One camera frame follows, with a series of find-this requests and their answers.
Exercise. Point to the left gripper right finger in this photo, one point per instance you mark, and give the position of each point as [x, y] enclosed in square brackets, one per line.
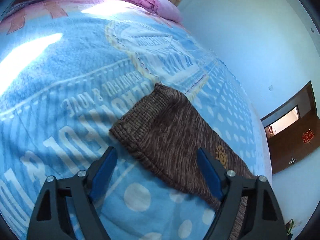
[262, 219]

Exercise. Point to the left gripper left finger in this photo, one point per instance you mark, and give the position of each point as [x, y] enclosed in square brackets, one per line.
[50, 218]

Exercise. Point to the brown knit sweater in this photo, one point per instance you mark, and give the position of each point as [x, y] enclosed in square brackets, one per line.
[163, 131]

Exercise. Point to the brown wooden door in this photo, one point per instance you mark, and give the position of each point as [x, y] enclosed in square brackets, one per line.
[288, 143]

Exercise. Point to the red double-happiness decoration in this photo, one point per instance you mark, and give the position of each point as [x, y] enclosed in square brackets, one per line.
[308, 136]

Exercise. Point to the blue pink polka-dot bedsheet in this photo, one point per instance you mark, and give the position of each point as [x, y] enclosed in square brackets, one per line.
[69, 70]

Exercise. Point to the dark doorframe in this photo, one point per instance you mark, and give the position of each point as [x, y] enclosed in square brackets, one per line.
[299, 105]

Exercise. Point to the silver door handle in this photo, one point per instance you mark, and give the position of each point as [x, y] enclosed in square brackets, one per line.
[292, 160]

